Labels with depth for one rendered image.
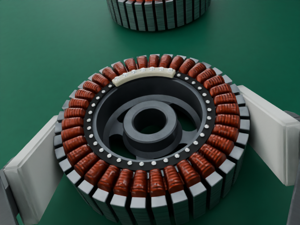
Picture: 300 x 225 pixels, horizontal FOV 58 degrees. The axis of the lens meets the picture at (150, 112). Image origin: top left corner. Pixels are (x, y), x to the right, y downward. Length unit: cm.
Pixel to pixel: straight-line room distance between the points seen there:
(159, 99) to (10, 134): 12
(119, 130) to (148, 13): 13
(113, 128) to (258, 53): 14
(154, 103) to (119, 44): 12
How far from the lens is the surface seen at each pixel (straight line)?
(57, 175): 16
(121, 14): 28
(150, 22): 27
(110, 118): 18
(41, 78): 27
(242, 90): 17
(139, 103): 17
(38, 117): 23
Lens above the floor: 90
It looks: 48 degrees down
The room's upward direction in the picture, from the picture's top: 11 degrees counter-clockwise
